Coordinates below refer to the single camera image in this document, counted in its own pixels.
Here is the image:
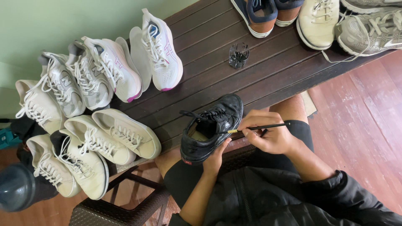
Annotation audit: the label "person's left leg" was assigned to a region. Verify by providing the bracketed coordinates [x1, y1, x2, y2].
[155, 147, 189, 178]

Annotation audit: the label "person's right leg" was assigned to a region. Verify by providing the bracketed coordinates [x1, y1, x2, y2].
[269, 94, 310, 125]

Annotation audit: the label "silver grey mesh sneaker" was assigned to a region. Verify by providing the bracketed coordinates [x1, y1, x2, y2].
[65, 41, 114, 112]
[38, 51, 86, 119]

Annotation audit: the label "dark brown wicker chair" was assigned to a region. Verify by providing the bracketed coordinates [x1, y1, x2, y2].
[68, 144, 262, 226]

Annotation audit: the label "thin black paintbrush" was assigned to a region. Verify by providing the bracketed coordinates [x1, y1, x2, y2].
[217, 122, 291, 135]

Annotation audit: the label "person's black jacket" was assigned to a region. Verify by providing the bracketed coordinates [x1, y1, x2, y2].
[168, 166, 402, 226]

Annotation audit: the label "person's black shorts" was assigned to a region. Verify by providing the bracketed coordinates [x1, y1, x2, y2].
[163, 120, 315, 209]

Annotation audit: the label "white pink-trimmed running sneaker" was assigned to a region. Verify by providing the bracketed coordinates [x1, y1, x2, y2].
[81, 36, 143, 103]
[138, 8, 184, 92]

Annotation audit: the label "navy and brown shoe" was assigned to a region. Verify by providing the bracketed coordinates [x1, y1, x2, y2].
[274, 0, 305, 27]
[230, 0, 279, 39]

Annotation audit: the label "grey mesh running shoe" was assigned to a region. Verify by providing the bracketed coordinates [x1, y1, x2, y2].
[340, 0, 402, 15]
[322, 9, 402, 63]

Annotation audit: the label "glass with black liquid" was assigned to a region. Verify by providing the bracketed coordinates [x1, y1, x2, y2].
[229, 43, 250, 69]

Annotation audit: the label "teal plastic crate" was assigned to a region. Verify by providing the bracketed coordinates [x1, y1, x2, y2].
[0, 127, 21, 150]

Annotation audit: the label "person's left hand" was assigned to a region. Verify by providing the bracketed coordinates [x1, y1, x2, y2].
[202, 137, 233, 178]

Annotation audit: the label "cream leather sneaker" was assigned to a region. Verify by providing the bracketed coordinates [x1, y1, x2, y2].
[296, 0, 340, 51]

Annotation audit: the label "piece of cardboard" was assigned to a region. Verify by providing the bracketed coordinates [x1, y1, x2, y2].
[300, 91, 318, 117]

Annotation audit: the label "white shoe insole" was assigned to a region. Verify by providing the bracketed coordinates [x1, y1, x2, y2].
[114, 37, 142, 77]
[129, 26, 154, 92]

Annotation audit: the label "white leather lace-up sneaker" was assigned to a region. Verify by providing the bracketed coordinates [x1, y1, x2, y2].
[15, 79, 67, 135]
[91, 108, 162, 160]
[63, 115, 137, 166]
[50, 129, 110, 201]
[26, 134, 82, 198]

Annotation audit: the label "black leather shoe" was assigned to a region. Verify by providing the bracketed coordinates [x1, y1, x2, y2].
[180, 94, 244, 166]

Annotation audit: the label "person's leg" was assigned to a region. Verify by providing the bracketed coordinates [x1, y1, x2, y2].
[155, 147, 189, 178]
[269, 94, 310, 125]

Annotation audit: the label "person's right hand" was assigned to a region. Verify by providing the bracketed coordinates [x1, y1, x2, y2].
[237, 109, 302, 155]

